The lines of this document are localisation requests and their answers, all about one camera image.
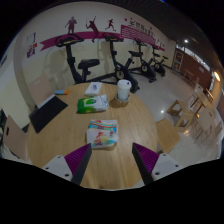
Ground white tissue pack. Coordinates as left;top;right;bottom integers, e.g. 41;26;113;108
84;81;104;97

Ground black exercise bike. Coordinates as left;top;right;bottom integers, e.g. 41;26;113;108
128;38;158;84
148;43;170;78
101;32;141;94
54;33;101;84

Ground plain wooden chair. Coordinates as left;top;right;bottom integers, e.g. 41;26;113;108
28;73;56;107

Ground black mouse pad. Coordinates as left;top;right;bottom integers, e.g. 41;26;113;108
28;95;69;134

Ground wooden coaster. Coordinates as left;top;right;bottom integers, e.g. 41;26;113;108
114;93;130;108

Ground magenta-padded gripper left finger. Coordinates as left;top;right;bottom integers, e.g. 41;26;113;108
42;143;93;186

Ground wooden chair with handle hole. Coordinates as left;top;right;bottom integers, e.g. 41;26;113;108
2;114;29;161

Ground green wet wipes pack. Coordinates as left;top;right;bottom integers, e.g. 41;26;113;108
76;94;110;115

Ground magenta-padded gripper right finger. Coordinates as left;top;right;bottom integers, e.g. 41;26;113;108
131;142;184;186

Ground wall posters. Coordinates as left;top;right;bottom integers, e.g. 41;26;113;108
26;32;37;59

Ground white towel with colourful print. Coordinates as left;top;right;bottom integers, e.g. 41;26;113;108
85;119;120;150

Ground blue and orange marker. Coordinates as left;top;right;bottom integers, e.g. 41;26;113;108
54;89;70;96

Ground white cup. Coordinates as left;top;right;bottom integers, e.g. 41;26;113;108
116;79;132;102

